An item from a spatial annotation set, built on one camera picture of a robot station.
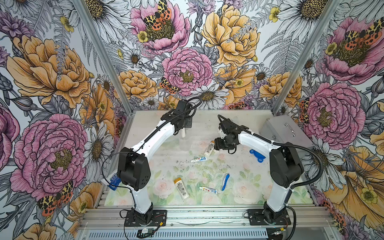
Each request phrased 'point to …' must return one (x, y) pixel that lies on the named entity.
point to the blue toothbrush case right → (227, 177)
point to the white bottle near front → (181, 187)
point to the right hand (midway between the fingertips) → (220, 150)
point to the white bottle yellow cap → (209, 148)
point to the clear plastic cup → (182, 131)
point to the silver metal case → (281, 129)
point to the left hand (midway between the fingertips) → (184, 124)
